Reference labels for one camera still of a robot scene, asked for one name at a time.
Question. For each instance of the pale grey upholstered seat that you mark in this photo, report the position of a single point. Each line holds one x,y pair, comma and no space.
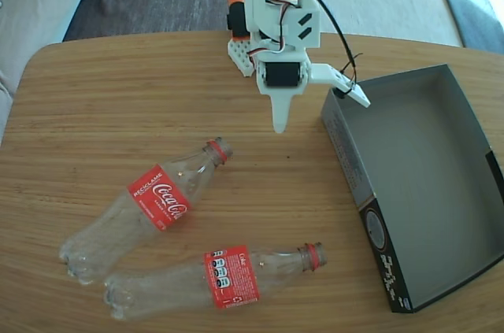
393,6

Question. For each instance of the orange and black clamp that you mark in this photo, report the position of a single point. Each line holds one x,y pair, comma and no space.
236,18

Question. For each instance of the clear plastic cola bottle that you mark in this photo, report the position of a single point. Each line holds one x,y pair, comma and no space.
232,278
161,203

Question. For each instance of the grey cardboard box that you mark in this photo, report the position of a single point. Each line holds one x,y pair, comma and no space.
413,175

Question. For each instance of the flat white camera plate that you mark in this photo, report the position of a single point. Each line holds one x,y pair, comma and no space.
334,75

